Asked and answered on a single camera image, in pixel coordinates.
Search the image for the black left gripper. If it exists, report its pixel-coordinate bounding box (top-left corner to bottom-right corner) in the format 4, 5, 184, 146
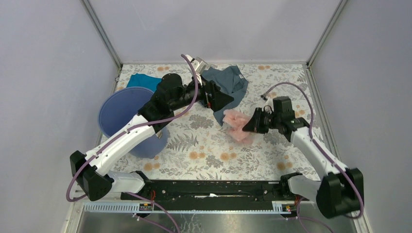
170, 72, 234, 112

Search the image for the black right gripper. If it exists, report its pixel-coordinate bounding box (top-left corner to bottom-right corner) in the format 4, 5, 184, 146
242, 107, 281, 134

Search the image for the pink plastic trash bag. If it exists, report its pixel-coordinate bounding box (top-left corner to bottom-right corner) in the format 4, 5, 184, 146
223, 109, 254, 145

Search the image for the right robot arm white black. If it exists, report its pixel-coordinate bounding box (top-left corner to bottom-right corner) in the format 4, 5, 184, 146
243, 97, 364, 218

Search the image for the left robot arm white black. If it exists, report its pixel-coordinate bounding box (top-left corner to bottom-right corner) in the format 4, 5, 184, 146
69, 73, 234, 201

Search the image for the blue plastic trash bin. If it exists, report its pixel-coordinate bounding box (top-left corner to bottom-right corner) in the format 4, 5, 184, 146
98, 86, 169, 159

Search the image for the grey-blue shirt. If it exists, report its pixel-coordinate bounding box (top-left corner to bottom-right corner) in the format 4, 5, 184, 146
202, 66, 249, 126

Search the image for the teal cloth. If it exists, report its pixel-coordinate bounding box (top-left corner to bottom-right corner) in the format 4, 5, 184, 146
126, 73, 162, 92

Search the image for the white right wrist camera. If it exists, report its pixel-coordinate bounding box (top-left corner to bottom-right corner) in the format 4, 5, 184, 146
261, 93, 277, 114

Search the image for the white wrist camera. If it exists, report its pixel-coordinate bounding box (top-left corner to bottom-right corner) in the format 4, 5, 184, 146
261, 93, 277, 114
189, 57, 210, 75

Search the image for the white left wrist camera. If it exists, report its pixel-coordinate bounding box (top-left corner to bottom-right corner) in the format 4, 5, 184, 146
189, 57, 210, 75

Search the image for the white slotted cable duct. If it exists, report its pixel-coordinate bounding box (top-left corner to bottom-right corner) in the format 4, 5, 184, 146
84, 201, 292, 215

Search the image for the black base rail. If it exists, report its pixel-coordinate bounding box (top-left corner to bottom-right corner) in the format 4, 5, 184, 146
137, 180, 297, 207

